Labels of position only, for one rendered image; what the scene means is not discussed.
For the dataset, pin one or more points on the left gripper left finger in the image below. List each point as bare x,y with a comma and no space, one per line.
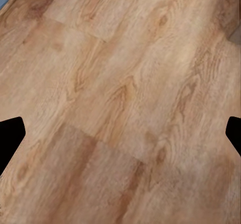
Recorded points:
12,132

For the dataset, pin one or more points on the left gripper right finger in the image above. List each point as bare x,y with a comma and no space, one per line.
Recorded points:
233,132

